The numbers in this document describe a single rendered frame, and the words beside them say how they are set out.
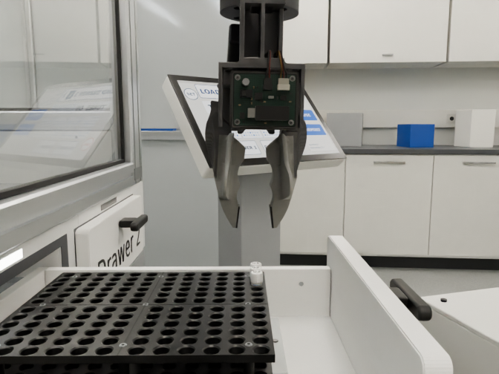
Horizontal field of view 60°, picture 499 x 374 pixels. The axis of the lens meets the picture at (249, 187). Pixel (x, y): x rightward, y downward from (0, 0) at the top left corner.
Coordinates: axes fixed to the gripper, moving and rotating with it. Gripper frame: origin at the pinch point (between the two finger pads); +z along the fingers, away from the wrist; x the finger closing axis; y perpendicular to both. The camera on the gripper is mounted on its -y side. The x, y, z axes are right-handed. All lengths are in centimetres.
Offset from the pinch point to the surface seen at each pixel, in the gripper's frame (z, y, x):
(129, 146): -4.2, -42.1, -22.0
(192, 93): -17, -76, -13
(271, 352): 7.2, 14.2, 0.6
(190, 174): 14, -150, -20
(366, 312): 6.6, 9.0, 9.0
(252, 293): 7.4, 2.9, -0.2
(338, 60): -59, -301, 81
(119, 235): 9.1, -25.2, -20.1
